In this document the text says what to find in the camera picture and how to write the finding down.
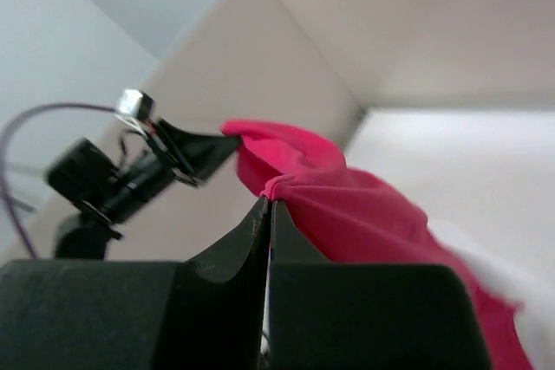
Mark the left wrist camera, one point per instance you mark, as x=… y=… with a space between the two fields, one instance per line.
x=134 y=107

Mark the magenta t shirt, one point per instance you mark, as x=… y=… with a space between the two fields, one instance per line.
x=353 y=216

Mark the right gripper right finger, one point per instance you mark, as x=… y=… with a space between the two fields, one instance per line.
x=325 y=315

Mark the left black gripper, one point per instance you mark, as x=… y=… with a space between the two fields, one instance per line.
x=86 y=177

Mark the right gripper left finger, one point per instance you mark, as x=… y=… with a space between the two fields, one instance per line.
x=204 y=313

